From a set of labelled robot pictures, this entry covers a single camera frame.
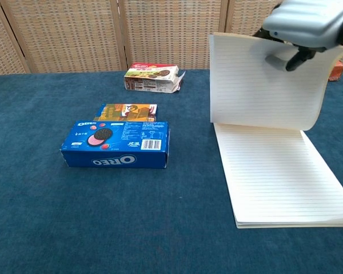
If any orange wafer roll box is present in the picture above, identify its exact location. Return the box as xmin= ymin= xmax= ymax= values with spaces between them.
xmin=328 ymin=60 xmax=343 ymax=83

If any cream lined notepad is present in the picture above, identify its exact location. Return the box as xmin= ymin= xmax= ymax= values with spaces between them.
xmin=208 ymin=33 xmax=343 ymax=229

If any orange green snack box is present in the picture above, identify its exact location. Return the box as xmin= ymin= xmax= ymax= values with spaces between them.
xmin=93 ymin=103 xmax=158 ymax=123

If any blue carpet table covering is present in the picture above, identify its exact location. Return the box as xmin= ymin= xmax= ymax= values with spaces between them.
xmin=0 ymin=67 xmax=343 ymax=274

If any blue Oreo cookie box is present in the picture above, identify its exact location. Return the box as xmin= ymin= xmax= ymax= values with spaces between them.
xmin=59 ymin=120 xmax=171 ymax=169

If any white red Nestle wafer box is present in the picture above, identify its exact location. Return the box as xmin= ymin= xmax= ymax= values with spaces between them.
xmin=123 ymin=62 xmax=186 ymax=94

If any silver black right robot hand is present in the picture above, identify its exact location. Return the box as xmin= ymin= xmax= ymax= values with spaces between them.
xmin=253 ymin=0 xmax=343 ymax=72

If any woven rattan folding screen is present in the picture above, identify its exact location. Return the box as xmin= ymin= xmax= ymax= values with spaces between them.
xmin=0 ymin=0 xmax=343 ymax=77

